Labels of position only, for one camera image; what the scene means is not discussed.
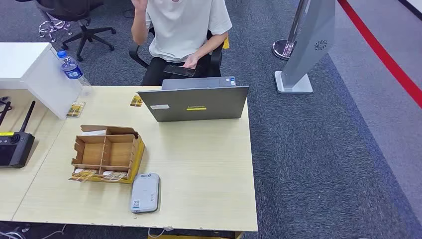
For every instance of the person's right hand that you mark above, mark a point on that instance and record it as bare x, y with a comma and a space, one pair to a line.
140, 5

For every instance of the person's left hand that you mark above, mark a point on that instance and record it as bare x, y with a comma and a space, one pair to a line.
191, 61

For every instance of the black smartphone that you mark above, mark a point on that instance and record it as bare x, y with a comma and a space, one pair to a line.
178, 70

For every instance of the person's right forearm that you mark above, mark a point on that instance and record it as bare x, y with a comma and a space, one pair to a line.
138, 28

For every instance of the person's left forearm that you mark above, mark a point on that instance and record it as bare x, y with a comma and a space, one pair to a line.
212, 44

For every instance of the person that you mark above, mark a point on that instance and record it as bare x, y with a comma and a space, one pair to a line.
181, 29

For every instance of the yellow printed room key card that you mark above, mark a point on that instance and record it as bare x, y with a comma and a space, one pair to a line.
75, 109
84, 175
113, 176

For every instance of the black office armchair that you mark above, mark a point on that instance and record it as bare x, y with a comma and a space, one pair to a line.
216, 57

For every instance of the grey laptop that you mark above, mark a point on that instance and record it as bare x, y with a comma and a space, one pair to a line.
194, 104

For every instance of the black swivel chair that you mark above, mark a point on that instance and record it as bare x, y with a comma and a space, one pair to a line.
86, 33

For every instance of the chrome chair base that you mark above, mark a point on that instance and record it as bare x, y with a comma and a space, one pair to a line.
52, 28

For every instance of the clear water bottle blue cap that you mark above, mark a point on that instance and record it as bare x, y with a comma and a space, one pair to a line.
73, 71

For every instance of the white paper slip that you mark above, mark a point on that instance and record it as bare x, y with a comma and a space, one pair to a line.
94, 133

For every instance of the grey kiosk stand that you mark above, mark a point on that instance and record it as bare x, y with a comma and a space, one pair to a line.
311, 39

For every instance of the white cabinet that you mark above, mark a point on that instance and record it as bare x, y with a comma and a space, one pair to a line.
29, 62

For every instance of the wooden desk organizer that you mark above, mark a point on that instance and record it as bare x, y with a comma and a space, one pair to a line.
107, 153

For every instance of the black remote controller with antennas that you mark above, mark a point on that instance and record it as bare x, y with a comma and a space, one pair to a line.
14, 150

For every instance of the chrome stanchion post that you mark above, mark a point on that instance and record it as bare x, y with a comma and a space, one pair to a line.
290, 36

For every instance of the yellow desk frame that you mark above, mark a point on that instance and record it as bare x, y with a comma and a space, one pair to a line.
197, 237

